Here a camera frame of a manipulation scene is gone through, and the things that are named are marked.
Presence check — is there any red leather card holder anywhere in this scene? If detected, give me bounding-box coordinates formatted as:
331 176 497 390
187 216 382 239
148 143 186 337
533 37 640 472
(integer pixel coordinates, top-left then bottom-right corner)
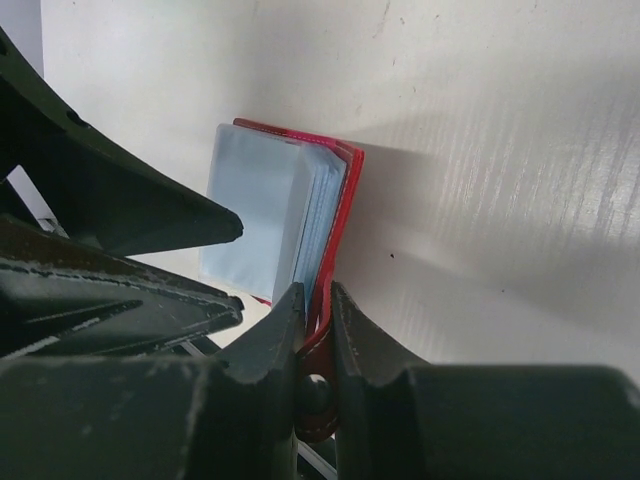
233 118 365 443

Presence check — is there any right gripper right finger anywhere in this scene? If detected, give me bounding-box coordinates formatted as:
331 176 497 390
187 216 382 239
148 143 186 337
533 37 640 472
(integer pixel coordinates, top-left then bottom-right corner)
331 283 639 479

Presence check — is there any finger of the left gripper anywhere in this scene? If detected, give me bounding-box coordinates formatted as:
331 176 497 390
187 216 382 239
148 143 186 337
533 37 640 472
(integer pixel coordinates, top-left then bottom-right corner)
1 34 243 256
1 216 243 358

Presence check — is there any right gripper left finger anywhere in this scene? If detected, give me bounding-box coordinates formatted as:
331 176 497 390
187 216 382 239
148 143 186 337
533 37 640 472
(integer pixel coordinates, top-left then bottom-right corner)
1 284 305 479

